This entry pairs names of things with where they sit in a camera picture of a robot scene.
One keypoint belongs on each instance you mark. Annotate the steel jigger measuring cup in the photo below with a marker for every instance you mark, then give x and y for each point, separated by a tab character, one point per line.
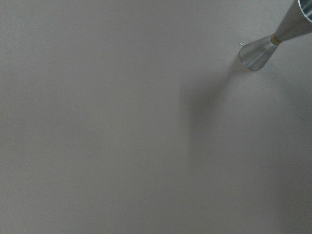
297	22

